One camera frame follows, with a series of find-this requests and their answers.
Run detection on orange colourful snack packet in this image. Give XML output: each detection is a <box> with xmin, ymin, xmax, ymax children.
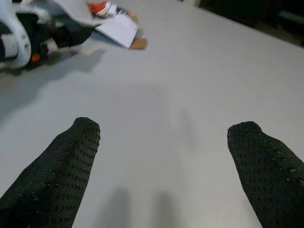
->
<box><xmin>86</xmin><ymin>0</ymin><xmax>133</xmax><ymax>19</ymax></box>

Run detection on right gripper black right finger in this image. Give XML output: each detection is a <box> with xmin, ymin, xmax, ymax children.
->
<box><xmin>227</xmin><ymin>121</ymin><xmax>304</xmax><ymax>228</ymax></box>

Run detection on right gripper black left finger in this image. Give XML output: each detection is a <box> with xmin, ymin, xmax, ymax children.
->
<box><xmin>0</xmin><ymin>116</ymin><xmax>101</xmax><ymax>228</ymax></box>

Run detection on brown cardboard piece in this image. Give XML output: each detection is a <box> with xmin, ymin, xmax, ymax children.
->
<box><xmin>128</xmin><ymin>15</ymin><xmax>148</xmax><ymax>50</ymax></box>

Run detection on flat white paper sheet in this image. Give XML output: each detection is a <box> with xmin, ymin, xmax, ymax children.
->
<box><xmin>95</xmin><ymin>15</ymin><xmax>140</xmax><ymax>50</ymax></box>

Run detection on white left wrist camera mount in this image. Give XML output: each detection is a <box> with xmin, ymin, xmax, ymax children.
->
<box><xmin>0</xmin><ymin>0</ymin><xmax>33</xmax><ymax>69</ymax></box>

